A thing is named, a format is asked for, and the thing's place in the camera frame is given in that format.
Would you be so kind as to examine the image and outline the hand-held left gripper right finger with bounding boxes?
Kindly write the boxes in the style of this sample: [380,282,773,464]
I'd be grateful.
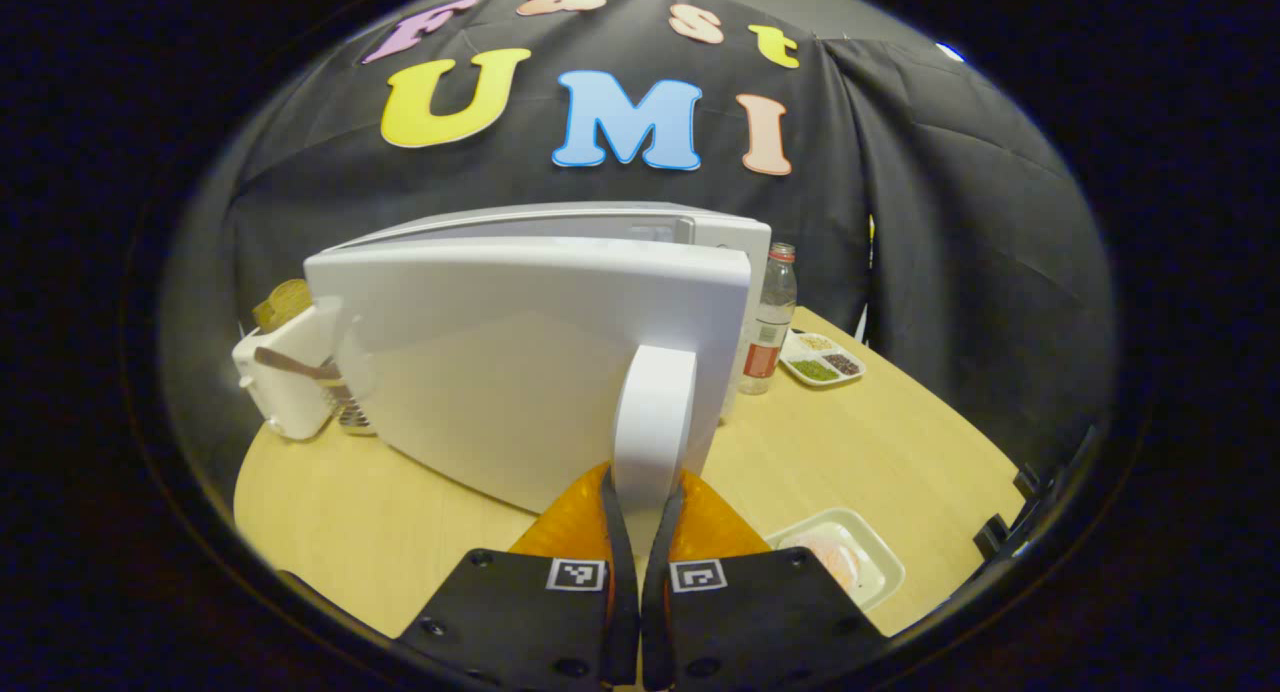
[640,467,891,691]

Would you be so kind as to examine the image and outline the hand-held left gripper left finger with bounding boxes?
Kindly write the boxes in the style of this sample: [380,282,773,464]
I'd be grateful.
[395,460,641,688]

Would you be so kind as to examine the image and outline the pink orange food piece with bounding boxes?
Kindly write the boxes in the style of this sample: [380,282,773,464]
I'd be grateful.
[790,532,863,591]

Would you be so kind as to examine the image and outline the white square plate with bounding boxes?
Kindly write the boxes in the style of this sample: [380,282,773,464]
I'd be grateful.
[765,507,906,613]

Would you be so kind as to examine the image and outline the white microwave oven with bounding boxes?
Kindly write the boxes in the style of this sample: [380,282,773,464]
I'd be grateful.
[303,202,773,531]

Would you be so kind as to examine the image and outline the white divided seasoning tray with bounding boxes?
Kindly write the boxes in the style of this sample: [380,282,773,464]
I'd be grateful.
[778,329,867,388]

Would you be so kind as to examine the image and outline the clear plastic bottle red label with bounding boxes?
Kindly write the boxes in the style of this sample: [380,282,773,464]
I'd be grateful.
[738,242,799,396]

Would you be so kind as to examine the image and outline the white toaster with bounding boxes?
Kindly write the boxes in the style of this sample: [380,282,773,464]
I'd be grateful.
[232,297,346,441]

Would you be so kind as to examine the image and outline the brown wooden spoon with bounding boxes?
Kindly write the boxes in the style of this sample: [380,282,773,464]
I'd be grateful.
[253,347,341,381]

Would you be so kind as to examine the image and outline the black backdrop cloth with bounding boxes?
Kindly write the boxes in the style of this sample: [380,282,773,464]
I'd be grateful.
[225,0,1116,473]

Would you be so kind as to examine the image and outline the brown bread slice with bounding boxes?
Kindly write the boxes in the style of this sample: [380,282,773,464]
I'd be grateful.
[250,279,313,333]

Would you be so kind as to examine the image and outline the metal wire utensil holder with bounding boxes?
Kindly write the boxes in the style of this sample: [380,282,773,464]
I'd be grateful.
[322,372,379,436]

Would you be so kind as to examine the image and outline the black metal frame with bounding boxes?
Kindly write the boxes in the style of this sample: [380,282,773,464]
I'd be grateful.
[973,427,1101,565]

